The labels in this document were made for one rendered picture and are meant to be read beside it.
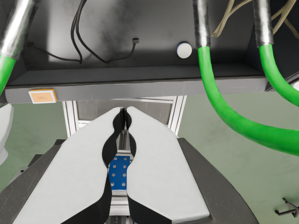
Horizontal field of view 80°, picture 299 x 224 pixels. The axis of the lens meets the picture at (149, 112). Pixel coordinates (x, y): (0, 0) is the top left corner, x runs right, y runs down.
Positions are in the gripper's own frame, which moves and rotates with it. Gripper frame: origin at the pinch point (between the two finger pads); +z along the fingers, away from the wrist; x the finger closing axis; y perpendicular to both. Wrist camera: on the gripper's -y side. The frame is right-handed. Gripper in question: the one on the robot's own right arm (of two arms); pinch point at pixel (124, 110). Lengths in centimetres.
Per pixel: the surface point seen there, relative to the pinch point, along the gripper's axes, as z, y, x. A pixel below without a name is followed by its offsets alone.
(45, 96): 26.8, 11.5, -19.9
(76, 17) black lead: 21.0, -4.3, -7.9
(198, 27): 13.1, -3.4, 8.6
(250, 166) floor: 123, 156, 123
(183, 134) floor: 123, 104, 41
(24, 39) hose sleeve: 8.4, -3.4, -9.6
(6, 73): 6.1, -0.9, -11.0
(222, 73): 32.1, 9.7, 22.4
